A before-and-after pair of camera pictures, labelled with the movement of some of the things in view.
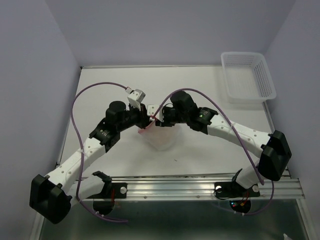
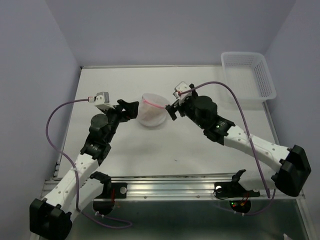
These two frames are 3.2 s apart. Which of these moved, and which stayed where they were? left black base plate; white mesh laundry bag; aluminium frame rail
Moved: white mesh laundry bag
Stayed: left black base plate; aluminium frame rail
